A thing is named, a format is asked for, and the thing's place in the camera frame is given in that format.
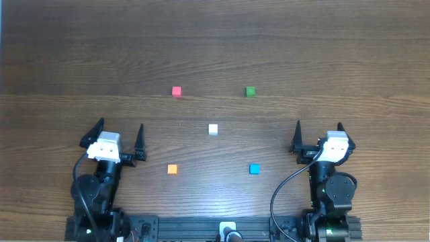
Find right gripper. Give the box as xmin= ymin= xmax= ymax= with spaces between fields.
xmin=290 ymin=120 xmax=356 ymax=165

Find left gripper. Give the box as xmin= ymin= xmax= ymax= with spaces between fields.
xmin=79 ymin=117 xmax=148 ymax=168

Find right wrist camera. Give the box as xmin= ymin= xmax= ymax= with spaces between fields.
xmin=317 ymin=130 xmax=349 ymax=163

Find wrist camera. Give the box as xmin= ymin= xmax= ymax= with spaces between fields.
xmin=317 ymin=130 xmax=349 ymax=163
xmin=86 ymin=130 xmax=121 ymax=164

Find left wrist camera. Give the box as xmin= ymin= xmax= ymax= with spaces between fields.
xmin=86 ymin=130 xmax=121 ymax=164

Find black cable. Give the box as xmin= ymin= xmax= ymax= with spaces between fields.
xmin=72 ymin=153 xmax=101 ymax=242
xmin=269 ymin=150 xmax=324 ymax=242

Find mounting rail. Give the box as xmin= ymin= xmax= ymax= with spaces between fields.
xmin=65 ymin=214 xmax=363 ymax=242

